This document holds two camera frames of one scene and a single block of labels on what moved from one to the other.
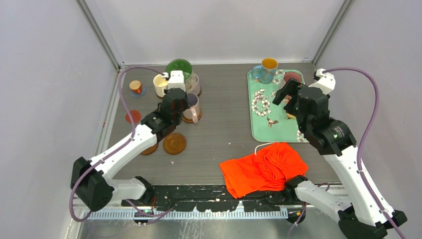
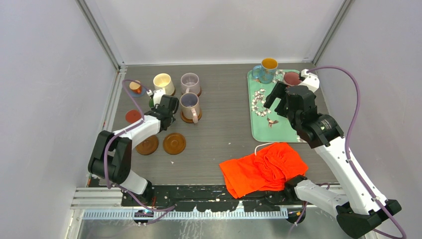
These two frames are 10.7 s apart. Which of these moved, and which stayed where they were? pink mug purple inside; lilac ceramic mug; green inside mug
Moved: green inside mug
Stayed: pink mug purple inside; lilac ceramic mug
